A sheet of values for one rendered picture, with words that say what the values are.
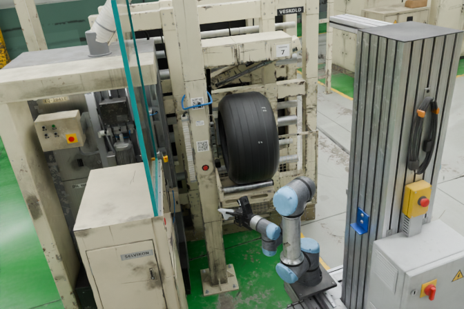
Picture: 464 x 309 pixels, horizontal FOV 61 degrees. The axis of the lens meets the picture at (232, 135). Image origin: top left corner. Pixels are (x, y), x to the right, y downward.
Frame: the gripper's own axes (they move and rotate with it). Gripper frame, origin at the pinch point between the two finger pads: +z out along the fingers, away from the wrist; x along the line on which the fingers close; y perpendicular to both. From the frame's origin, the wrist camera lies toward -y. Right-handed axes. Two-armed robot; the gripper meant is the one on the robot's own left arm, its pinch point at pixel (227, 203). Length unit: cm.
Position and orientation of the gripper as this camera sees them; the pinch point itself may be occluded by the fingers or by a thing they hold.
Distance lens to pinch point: 220.5
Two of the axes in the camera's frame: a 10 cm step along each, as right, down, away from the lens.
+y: -0.2, 9.4, 3.5
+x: 7.1, -2.3, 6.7
